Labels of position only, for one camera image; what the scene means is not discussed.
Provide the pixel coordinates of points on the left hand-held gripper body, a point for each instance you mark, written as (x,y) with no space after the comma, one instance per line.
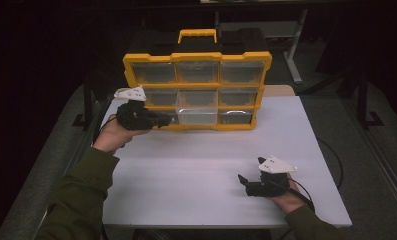
(134,116)

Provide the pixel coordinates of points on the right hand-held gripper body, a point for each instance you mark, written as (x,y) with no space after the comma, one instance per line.
(269,185)

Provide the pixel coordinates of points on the clear plastic pulled drawer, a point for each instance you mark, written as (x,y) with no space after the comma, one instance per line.
(196,111)

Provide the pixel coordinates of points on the yellow black organizer cabinet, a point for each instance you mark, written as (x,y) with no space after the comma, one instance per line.
(199,56)

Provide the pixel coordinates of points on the person's right hand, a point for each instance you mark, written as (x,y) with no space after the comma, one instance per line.
(287,201)

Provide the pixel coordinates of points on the person's left hand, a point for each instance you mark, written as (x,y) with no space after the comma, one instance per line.
(114,135)

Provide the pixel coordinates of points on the set of clear organizer bins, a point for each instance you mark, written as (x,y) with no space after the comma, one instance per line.
(152,73)

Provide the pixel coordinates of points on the black metal stand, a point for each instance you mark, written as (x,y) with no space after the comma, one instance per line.
(363,100)
(87,100)

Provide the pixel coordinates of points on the white metal desk frame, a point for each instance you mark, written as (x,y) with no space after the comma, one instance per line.
(294,50)

